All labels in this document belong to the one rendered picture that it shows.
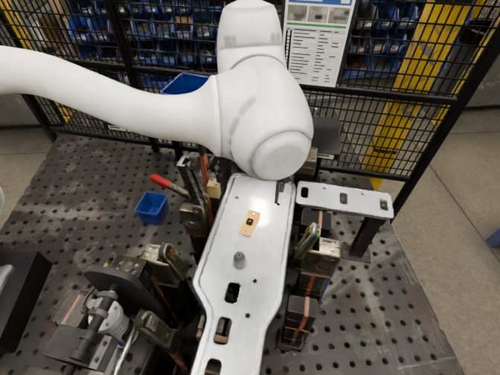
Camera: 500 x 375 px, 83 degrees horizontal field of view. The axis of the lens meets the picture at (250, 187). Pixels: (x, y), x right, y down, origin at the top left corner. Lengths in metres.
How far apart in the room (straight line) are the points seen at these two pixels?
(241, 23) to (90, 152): 1.37
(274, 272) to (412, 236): 1.63
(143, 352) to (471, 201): 2.48
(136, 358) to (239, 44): 0.66
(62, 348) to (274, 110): 0.50
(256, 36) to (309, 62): 0.66
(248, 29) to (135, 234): 0.97
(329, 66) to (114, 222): 1.03
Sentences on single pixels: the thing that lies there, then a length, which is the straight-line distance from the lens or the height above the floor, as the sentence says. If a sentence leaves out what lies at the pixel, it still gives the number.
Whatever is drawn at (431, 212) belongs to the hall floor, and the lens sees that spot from 2.50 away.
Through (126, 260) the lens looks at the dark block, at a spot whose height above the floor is 1.12.
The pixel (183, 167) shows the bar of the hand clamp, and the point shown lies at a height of 1.21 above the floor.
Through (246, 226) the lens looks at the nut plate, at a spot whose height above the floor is 1.01.
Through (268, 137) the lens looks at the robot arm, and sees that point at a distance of 0.30.
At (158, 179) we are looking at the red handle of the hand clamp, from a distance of 0.78.
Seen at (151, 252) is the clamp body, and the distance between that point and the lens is 0.74.
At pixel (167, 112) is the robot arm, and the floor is 1.49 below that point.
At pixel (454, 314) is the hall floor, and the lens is 2.11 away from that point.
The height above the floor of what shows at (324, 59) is 1.25.
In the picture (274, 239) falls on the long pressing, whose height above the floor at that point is 1.00.
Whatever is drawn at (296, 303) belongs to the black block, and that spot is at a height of 0.99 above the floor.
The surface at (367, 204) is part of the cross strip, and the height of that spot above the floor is 1.00.
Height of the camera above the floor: 1.68
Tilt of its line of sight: 48 degrees down
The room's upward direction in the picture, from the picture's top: straight up
